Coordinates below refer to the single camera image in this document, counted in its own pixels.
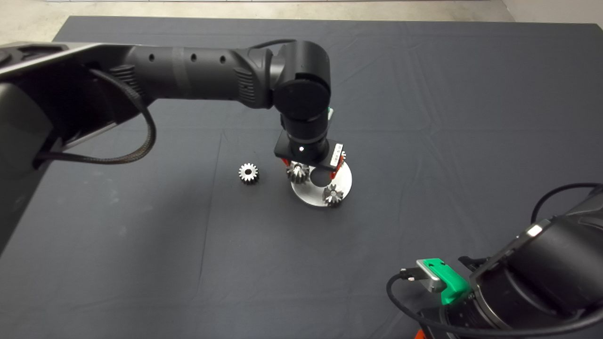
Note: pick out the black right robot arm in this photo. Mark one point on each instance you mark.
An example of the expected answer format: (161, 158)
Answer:
(556, 273)

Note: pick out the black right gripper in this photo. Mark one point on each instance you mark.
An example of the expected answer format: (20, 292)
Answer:
(452, 325)

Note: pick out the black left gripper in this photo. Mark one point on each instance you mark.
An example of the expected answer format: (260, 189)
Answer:
(306, 153)

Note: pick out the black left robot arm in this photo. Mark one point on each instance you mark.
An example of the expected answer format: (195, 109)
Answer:
(198, 75)

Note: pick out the green right camera mount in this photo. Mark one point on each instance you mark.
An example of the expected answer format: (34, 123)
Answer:
(452, 282)

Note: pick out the round metal plate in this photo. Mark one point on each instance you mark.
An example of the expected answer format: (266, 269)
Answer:
(308, 195)

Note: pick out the dark grey table cloth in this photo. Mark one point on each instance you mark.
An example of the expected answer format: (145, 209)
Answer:
(424, 94)

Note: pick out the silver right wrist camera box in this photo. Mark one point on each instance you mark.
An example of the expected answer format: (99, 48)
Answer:
(431, 278)

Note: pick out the small steel gear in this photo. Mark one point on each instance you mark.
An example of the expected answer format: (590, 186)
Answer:
(343, 156)
(334, 199)
(253, 177)

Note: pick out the large steel gear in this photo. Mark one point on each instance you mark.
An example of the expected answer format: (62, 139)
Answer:
(297, 173)

